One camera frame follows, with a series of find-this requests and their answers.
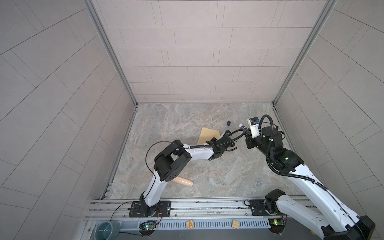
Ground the yellow paper envelope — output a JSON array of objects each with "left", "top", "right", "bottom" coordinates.
[{"left": 197, "top": 128, "right": 220, "bottom": 145}]

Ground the blue glue stick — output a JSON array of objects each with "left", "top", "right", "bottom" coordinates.
[{"left": 239, "top": 124, "right": 249, "bottom": 133}]

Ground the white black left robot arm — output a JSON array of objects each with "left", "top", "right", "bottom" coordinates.
[{"left": 138, "top": 134, "right": 236, "bottom": 216}]

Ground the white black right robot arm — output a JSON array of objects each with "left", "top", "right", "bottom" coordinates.
[{"left": 245, "top": 125, "right": 376, "bottom": 240}]

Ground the wooden letter block A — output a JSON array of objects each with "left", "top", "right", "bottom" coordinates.
[{"left": 187, "top": 220, "right": 195, "bottom": 230}]

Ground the beige wooden cylinder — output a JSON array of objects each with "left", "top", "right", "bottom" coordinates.
[{"left": 172, "top": 177, "right": 194, "bottom": 187}]

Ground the plain wooden block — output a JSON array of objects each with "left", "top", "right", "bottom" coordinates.
[{"left": 232, "top": 220, "right": 240, "bottom": 230}]

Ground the right green circuit board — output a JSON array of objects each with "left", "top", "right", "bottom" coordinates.
[{"left": 268, "top": 218, "right": 286, "bottom": 234}]

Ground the green circuit board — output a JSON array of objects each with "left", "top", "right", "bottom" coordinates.
[
  {"left": 139, "top": 221, "right": 157, "bottom": 236},
  {"left": 268, "top": 218, "right": 286, "bottom": 234}
]

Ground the left green circuit board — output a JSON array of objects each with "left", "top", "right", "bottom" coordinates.
[{"left": 139, "top": 221, "right": 157, "bottom": 236}]

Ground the teal round bowl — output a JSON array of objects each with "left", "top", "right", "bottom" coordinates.
[{"left": 94, "top": 221, "right": 120, "bottom": 240}]

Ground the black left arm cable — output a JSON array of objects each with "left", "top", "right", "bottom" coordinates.
[{"left": 109, "top": 128, "right": 246, "bottom": 221}]

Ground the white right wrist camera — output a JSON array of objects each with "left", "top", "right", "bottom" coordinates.
[{"left": 248, "top": 117, "right": 261, "bottom": 139}]

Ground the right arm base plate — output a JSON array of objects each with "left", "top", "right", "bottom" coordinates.
[{"left": 248, "top": 200, "right": 283, "bottom": 216}]

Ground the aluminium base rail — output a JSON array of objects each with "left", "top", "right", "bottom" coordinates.
[{"left": 77, "top": 196, "right": 319, "bottom": 240}]

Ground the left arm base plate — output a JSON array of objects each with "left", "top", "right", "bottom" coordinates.
[{"left": 129, "top": 200, "right": 171, "bottom": 218}]

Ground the aluminium corner post right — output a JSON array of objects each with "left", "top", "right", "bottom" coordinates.
[{"left": 272, "top": 0, "right": 338, "bottom": 105}]

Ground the aluminium corner post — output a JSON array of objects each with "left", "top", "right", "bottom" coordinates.
[
  {"left": 84, "top": 0, "right": 138, "bottom": 108},
  {"left": 272, "top": 0, "right": 338, "bottom": 105}
]

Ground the aluminium corner post left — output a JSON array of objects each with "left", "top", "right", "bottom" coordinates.
[{"left": 84, "top": 0, "right": 138, "bottom": 108}]

